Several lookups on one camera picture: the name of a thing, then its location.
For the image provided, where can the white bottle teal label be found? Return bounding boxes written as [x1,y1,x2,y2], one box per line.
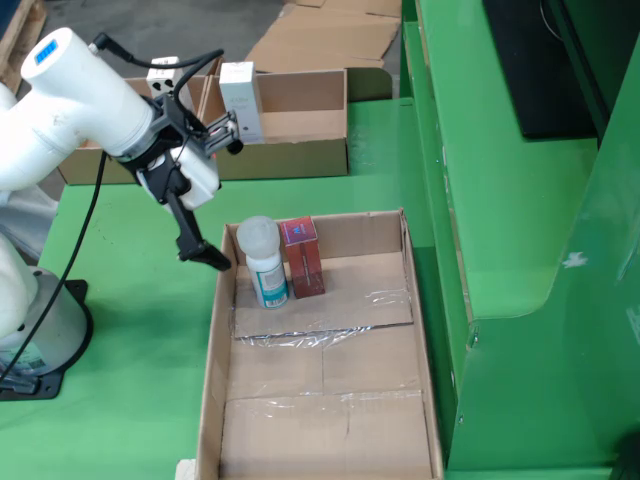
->
[235,215,290,310]

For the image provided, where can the cow print carton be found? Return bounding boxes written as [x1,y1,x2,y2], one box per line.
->
[145,55,180,96]

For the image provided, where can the red carton box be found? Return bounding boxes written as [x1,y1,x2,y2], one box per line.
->
[278,215,327,300]

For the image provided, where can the flattened cardboard pile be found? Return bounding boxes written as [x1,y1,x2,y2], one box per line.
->
[244,0,402,75]

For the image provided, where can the large cardboard tray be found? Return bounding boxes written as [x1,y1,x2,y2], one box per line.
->
[196,208,446,480]

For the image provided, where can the tall white carton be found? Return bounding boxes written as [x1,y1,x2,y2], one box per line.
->
[218,61,265,146]

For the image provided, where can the wooden pallet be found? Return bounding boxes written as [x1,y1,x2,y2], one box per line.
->
[0,0,49,96]

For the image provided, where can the green metal cabinet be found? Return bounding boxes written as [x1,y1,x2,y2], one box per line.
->
[399,0,640,480]

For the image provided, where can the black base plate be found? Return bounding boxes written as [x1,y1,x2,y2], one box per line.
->
[0,279,94,401]

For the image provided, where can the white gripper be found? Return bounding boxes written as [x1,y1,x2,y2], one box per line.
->
[119,143,233,273]

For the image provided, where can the clear plastic bag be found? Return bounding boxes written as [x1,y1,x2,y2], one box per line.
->
[0,187,60,264]

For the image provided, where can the divided cardboard box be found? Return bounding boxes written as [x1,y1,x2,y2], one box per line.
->
[57,56,350,186]

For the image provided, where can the dark wrist camera mount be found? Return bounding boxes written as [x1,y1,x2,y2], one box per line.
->
[149,94,245,161]

